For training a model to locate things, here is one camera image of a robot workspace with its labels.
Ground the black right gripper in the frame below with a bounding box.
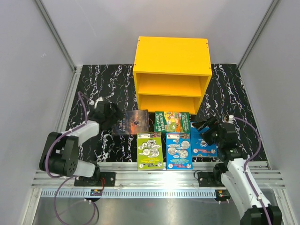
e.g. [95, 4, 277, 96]
[191, 116, 223, 147]

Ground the dark Tale of Two Cities book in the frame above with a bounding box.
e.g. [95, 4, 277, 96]
[112, 110, 150, 135]

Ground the lime green 65-Storey Treehouse book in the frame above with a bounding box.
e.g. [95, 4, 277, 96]
[137, 132, 164, 171]

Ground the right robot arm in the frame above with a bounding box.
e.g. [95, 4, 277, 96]
[192, 115, 282, 225]

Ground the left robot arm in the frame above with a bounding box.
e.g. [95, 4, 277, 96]
[39, 101, 123, 186]

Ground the blue 130-Storey Treehouse book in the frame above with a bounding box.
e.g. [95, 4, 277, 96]
[190, 122, 218, 158]

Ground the green 104-Storey Treehouse book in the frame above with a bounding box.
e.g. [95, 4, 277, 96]
[154, 111, 190, 134]

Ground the yellow wooden shelf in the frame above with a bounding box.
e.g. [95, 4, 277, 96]
[133, 36, 212, 115]

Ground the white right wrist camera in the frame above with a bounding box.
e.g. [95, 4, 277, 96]
[223, 115, 234, 124]

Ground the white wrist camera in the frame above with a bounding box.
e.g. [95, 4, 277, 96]
[89, 97, 103, 105]
[223, 115, 234, 124]

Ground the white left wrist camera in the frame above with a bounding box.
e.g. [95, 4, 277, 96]
[89, 97, 103, 105]

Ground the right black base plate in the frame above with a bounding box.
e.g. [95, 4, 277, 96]
[196, 172, 224, 188]

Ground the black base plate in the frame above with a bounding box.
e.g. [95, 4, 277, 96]
[74, 172, 116, 187]
[196, 172, 224, 188]

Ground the aluminium front rail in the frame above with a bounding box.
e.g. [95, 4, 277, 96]
[31, 161, 286, 188]

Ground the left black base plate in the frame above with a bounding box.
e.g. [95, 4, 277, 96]
[74, 172, 116, 187]

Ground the perforated cable duct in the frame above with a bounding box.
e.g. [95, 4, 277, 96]
[41, 188, 229, 199]

